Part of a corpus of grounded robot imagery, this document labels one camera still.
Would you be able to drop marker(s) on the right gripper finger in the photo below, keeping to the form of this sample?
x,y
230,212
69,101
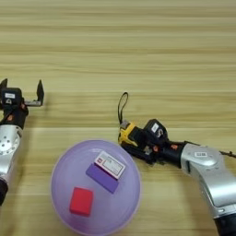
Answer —
x,y
136,151

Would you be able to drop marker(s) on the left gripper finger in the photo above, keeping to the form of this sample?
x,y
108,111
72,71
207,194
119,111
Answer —
x,y
3,84
40,90

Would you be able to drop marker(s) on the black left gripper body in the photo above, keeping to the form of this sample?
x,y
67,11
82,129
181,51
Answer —
x,y
15,116

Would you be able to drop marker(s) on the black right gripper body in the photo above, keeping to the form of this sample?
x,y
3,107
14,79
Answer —
x,y
166,150

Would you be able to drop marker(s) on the yellow black tape measure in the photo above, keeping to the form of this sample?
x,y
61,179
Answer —
x,y
129,135

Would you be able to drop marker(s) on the red rectangular block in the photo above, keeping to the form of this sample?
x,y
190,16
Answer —
x,y
81,201

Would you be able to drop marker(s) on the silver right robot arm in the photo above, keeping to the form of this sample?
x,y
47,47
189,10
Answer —
x,y
212,178

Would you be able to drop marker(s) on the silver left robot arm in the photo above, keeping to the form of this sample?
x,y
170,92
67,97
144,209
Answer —
x,y
7,147

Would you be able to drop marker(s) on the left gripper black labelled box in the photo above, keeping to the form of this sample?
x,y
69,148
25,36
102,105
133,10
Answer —
x,y
11,96

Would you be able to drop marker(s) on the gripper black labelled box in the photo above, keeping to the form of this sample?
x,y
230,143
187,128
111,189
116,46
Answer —
x,y
156,129
11,96

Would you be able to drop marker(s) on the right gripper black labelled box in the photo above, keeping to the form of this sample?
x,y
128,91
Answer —
x,y
156,129

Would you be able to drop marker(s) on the purple box with white label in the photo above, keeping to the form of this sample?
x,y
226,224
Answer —
x,y
103,176

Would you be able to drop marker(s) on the purple round plate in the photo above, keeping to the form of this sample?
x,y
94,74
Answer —
x,y
116,209

